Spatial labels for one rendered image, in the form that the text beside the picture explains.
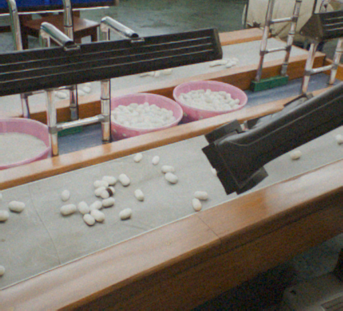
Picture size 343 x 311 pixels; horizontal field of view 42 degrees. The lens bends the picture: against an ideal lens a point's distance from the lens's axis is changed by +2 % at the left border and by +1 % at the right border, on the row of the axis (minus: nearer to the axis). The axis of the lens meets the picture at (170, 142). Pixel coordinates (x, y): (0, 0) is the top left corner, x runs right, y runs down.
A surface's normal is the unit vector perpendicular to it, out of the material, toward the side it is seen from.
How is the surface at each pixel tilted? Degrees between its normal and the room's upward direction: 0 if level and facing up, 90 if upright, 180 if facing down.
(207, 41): 58
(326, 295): 0
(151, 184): 0
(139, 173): 0
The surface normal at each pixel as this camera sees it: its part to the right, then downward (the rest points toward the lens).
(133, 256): 0.06, -0.86
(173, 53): 0.49, -0.07
